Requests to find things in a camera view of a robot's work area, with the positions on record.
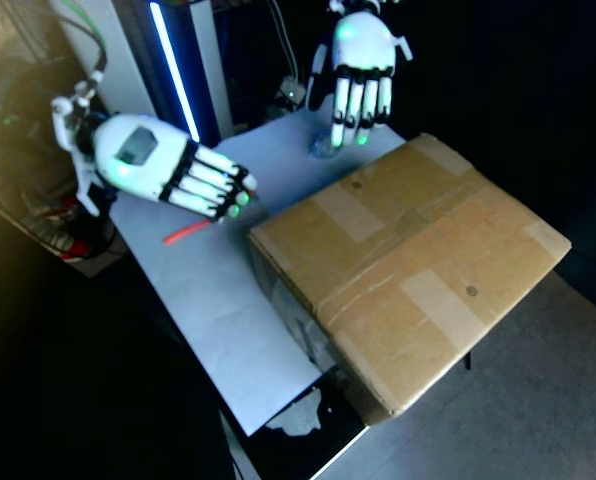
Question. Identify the taped cardboard box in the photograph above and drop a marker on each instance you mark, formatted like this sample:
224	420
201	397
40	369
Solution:
408	260

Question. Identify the white power adapter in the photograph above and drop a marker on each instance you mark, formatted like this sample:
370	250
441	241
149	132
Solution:
290	92

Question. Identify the crumpled grey sheet scrap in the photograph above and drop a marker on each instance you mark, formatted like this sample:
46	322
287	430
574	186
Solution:
303	415

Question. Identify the blue-white light strip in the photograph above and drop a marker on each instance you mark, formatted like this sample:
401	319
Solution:
173	75

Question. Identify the black table leg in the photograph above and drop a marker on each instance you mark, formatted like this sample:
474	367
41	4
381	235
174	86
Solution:
468	360

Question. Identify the white robot body column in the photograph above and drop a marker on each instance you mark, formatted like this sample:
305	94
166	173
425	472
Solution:
113	50

